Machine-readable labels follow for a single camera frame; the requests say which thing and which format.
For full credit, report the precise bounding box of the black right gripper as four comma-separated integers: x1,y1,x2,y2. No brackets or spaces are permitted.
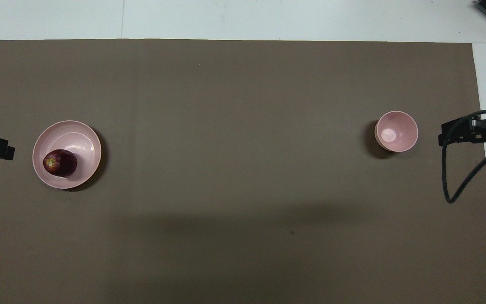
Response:
438,115,486,151

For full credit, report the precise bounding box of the red apple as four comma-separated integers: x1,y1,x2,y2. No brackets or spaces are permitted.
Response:
43,149,78,177

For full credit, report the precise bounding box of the pink bowl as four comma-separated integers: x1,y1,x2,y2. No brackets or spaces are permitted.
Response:
375,111,419,152

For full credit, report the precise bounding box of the pink plate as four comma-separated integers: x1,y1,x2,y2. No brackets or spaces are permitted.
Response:
32,120,102,189

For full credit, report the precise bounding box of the brown table mat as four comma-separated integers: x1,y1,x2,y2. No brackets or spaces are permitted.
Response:
0,39,486,304

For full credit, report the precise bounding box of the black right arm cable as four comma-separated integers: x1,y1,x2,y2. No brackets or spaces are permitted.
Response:
442,109,486,204

